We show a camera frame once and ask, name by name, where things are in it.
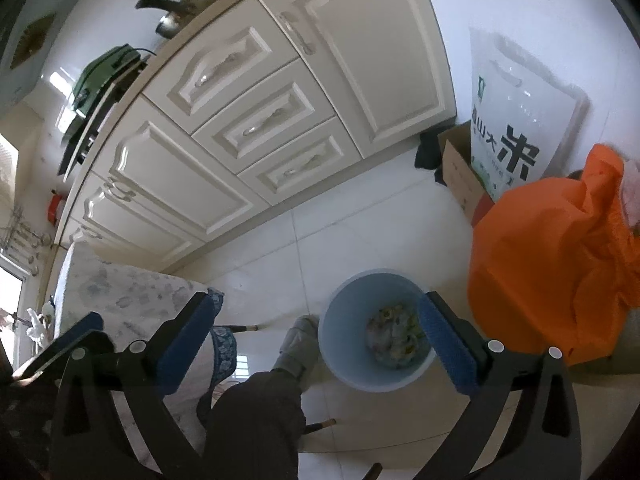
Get brown cardboard box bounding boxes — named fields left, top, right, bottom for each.
left=438, top=122, right=494, bottom=226

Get kitchen window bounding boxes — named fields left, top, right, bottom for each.
left=1, top=136, right=26, bottom=364

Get trash inside bucket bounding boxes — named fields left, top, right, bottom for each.
left=366, top=304, right=431, bottom=370

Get hanging utensil rack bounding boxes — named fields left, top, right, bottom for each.
left=1, top=206, right=52, bottom=276

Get black gas stove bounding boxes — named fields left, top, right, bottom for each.
left=58, top=58, right=148, bottom=182

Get light blue trash bucket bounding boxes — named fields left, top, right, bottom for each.
left=319, top=270, right=436, bottom=393

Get range hood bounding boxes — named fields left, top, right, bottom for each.
left=1, top=0, right=79, bottom=112

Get red and white bowl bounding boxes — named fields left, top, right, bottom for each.
left=47, top=190, right=67, bottom=226

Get steel wok with handle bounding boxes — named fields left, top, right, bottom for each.
left=136, top=0, right=217, bottom=39

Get green electric cooking pot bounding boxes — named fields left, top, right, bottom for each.
left=72, top=44, right=141, bottom=117

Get white rice bag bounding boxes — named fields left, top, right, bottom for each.
left=470, top=28, right=590, bottom=200

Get dark trouser leg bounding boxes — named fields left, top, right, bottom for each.
left=202, top=370, right=306, bottom=479

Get orange plastic bag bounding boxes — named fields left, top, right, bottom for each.
left=468, top=144, right=639, bottom=365

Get black cloth on floor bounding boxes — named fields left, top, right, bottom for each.
left=414, top=129, right=446, bottom=186

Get chrome sink faucet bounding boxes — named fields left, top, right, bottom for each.
left=1, top=298, right=55, bottom=349

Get grey shoe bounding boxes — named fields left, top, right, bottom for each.
left=272, top=315, right=320, bottom=391

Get white floral tablecloth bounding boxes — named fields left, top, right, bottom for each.
left=53, top=242, right=236, bottom=479

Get cream lower kitchen cabinets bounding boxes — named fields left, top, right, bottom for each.
left=55, top=0, right=456, bottom=271

